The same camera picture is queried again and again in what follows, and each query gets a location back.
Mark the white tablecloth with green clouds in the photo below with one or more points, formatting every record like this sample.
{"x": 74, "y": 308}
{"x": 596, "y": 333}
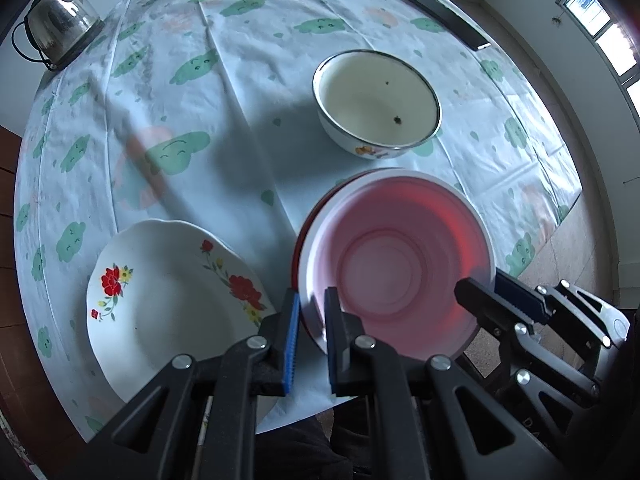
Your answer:
{"x": 240, "y": 160}

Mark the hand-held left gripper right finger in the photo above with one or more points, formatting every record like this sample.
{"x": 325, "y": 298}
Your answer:
{"x": 331, "y": 340}

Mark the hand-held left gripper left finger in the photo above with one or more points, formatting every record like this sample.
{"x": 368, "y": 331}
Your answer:
{"x": 291, "y": 345}

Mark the white enamel bowl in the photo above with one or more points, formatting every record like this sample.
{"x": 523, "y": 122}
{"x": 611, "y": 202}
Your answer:
{"x": 375, "y": 95}

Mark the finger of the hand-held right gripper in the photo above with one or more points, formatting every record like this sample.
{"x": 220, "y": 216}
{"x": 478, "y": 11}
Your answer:
{"x": 487, "y": 305}
{"x": 520, "y": 294}

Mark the glass kettle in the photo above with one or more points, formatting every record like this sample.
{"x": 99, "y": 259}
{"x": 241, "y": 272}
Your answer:
{"x": 57, "y": 25}

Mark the black phone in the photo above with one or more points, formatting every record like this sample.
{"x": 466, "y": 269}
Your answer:
{"x": 447, "y": 20}

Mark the red plastic bowl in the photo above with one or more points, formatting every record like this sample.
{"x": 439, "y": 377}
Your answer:
{"x": 395, "y": 260}

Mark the person's dark clothing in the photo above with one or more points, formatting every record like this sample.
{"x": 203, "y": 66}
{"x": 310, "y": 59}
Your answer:
{"x": 300, "y": 450}

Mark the white plate with red flowers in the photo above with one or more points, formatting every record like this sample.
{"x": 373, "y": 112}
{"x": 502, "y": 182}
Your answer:
{"x": 165, "y": 305}

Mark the wooden cabinet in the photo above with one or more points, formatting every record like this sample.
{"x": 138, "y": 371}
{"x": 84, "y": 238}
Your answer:
{"x": 10, "y": 285}

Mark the window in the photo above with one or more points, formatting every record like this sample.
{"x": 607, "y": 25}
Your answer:
{"x": 600, "y": 25}

